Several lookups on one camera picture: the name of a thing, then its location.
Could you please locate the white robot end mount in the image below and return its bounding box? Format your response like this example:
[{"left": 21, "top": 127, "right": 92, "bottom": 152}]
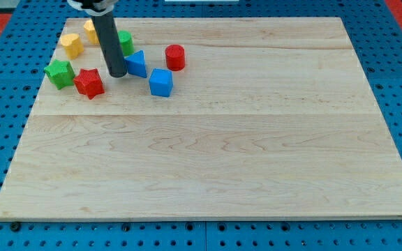
[{"left": 67, "top": 0, "right": 117, "bottom": 16}]

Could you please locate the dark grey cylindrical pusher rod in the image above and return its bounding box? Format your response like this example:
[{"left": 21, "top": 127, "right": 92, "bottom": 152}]
[{"left": 91, "top": 12, "right": 127, "bottom": 77}]

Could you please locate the blue cube block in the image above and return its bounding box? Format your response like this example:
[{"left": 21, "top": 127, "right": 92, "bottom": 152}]
[{"left": 149, "top": 68, "right": 173, "bottom": 98}]

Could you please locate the yellow block behind rod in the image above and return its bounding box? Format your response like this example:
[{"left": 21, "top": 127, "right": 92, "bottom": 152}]
[{"left": 83, "top": 20, "right": 99, "bottom": 45}]

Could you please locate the green cylinder block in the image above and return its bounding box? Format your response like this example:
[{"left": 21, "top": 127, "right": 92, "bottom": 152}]
[{"left": 118, "top": 31, "right": 135, "bottom": 56}]

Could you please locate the yellow heart block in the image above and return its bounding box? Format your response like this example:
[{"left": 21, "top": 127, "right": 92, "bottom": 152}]
[{"left": 60, "top": 33, "right": 84, "bottom": 59}]

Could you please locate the blue triangle block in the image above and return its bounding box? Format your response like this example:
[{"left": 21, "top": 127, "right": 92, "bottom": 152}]
[{"left": 124, "top": 50, "right": 147, "bottom": 78}]

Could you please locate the red star block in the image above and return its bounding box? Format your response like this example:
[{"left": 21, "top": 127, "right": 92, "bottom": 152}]
[{"left": 73, "top": 68, "right": 105, "bottom": 100}]

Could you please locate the green star block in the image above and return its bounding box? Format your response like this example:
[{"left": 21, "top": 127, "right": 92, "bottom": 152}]
[{"left": 44, "top": 59, "right": 75, "bottom": 90}]

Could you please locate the red cylinder block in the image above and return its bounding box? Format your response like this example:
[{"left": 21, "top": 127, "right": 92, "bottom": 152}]
[{"left": 165, "top": 44, "right": 186, "bottom": 71}]

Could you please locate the light wooden board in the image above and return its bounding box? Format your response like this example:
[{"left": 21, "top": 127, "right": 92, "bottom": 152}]
[{"left": 0, "top": 17, "right": 402, "bottom": 222}]

